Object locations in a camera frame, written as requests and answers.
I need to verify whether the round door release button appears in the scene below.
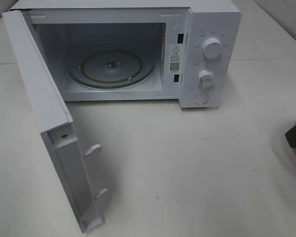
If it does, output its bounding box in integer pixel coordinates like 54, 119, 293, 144
193, 92, 209, 105

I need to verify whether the white timer knob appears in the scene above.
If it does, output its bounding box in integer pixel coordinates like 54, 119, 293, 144
198, 70, 215, 87

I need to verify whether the white microwave door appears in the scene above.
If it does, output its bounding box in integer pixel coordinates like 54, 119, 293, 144
2, 10, 107, 233

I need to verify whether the white microwave oven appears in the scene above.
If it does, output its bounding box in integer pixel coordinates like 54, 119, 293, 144
3, 0, 242, 108

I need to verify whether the white upper microwave knob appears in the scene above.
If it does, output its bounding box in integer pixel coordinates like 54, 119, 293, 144
202, 37, 222, 59

